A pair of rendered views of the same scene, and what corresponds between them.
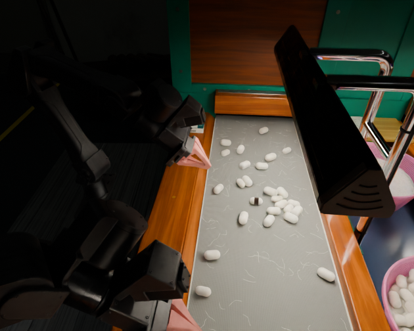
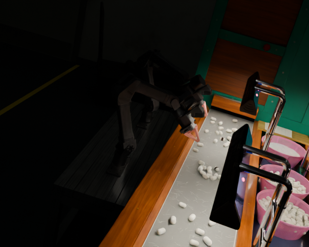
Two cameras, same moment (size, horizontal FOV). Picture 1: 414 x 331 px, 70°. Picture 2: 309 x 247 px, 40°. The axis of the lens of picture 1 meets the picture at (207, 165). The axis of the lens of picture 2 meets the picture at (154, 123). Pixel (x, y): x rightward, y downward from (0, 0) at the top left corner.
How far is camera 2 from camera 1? 1.71 m
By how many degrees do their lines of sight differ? 15
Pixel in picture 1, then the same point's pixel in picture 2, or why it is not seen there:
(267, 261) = (221, 153)
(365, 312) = not seen: hidden behind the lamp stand
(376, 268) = not seen: hidden behind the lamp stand
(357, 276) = (253, 162)
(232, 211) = (211, 139)
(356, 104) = (288, 122)
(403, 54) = not seen: outside the picture
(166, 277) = (201, 110)
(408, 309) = not seen: hidden behind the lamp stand
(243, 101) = (227, 102)
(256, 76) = (238, 92)
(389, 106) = (306, 128)
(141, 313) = (191, 120)
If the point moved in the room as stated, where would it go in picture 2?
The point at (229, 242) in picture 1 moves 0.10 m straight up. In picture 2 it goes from (207, 145) to (212, 129)
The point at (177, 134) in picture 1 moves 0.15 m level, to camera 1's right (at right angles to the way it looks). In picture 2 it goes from (199, 96) to (225, 104)
